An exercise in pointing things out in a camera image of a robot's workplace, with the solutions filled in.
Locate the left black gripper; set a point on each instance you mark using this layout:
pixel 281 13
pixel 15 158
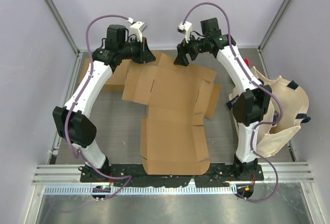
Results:
pixel 145 55

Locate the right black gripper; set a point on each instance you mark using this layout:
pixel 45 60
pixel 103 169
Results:
pixel 181 59

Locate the brown cardboard box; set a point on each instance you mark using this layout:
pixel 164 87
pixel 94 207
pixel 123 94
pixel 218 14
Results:
pixel 117 81
pixel 178 99

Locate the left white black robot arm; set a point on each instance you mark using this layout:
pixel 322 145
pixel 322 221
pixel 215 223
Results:
pixel 72 121

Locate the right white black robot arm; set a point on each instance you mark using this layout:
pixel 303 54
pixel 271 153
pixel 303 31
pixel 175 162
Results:
pixel 253 97

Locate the red toy pepper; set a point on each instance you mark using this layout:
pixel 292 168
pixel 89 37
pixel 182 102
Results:
pixel 247 62

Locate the beige tote bag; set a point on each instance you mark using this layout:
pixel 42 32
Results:
pixel 281 122

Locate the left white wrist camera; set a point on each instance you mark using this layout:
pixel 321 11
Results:
pixel 137 28

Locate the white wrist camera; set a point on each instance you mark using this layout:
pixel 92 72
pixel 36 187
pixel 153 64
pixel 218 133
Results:
pixel 137 28
pixel 185 28

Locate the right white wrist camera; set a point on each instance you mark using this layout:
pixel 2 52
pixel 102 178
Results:
pixel 185 28

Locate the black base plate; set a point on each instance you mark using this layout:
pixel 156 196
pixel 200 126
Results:
pixel 217 175

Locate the white slotted cable duct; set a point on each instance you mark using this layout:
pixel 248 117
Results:
pixel 96 191

